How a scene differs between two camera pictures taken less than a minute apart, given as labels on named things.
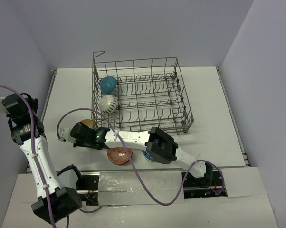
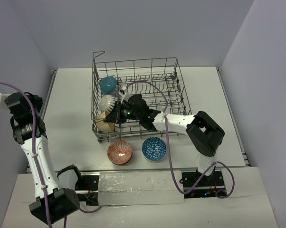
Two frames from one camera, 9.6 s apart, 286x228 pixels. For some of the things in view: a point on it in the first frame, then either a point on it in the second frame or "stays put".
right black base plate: [204, 187] stays put
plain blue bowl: [108, 84] stays put
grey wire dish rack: [150, 93] stays put
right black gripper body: [86, 143] to [129, 114]
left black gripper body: [9, 104] stays put
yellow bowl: [88, 122] to [103, 126]
